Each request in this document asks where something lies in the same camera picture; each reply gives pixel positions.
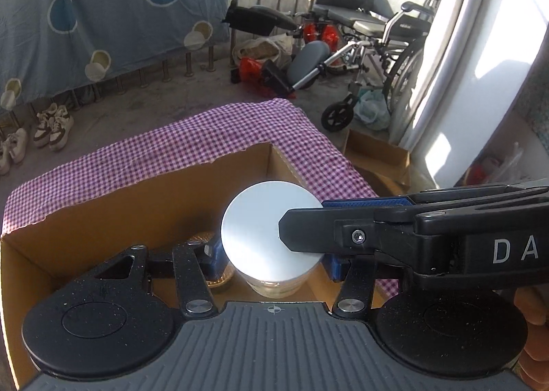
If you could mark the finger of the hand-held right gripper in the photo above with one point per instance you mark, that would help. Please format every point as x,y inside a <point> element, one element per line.
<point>369,203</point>
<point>317,230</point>

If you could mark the red plastic object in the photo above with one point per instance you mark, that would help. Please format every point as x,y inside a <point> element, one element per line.
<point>330,34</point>
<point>312,31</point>

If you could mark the pale green plastic bag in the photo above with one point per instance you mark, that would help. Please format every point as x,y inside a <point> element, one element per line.
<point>373,110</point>

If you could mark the white shoe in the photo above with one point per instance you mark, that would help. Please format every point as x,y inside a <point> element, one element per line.
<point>16,146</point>
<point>4,157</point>

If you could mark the clear plastic bag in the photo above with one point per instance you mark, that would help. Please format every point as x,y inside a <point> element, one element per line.
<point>493,163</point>

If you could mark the small flat cardboard box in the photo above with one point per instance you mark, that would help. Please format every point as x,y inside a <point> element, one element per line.
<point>377,151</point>

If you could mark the silver wheelchair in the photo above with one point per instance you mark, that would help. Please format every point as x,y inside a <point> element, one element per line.
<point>339,3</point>

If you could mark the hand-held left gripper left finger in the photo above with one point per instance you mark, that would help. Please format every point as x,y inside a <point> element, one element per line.
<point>212,264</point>

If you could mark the person's right hand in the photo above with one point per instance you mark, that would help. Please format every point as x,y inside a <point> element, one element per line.
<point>539,309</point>

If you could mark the brown cardboard box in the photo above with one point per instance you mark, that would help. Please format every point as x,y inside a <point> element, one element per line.
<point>128,202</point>

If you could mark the black padded leg rest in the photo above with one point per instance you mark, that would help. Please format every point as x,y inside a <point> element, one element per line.
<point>257,18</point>

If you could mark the blue printed bedsheet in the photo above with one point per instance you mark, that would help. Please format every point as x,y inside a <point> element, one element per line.
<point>107,31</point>

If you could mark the purple checked cloth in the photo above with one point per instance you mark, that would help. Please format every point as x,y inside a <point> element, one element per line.
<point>193,138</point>

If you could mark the glass jar white lid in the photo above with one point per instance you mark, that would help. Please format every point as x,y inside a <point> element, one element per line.
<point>253,228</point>

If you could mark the beige cloth bag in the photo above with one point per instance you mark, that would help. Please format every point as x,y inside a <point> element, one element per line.
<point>261,48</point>

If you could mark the grey padded leg rest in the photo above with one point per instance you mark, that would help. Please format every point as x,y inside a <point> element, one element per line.
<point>306,56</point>

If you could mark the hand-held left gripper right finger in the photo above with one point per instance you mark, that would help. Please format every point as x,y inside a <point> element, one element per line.
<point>332,266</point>

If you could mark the metal railing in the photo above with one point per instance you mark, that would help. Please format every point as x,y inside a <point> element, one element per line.
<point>188,63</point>

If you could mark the small black block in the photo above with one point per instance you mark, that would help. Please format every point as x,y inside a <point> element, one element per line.
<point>235,76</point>

